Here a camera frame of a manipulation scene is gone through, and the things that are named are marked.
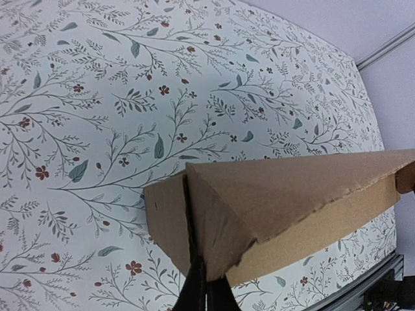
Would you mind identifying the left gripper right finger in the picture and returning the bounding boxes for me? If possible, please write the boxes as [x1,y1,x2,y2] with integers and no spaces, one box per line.
[207,276,241,311]

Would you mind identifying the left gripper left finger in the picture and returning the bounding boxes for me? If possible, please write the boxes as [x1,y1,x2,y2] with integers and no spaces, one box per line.
[172,256,206,311]

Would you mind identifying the brown cardboard box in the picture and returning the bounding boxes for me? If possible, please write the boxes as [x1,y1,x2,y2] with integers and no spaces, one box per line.
[144,149,414,285]

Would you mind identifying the floral patterned table mat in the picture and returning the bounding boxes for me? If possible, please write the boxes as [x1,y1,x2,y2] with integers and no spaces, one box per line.
[1,1,384,310]

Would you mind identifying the front aluminium rail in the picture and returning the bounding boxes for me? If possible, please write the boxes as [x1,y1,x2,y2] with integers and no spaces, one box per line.
[306,252,404,311]

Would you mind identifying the right aluminium frame post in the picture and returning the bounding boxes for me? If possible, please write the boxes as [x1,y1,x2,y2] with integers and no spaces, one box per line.
[356,23,415,71]

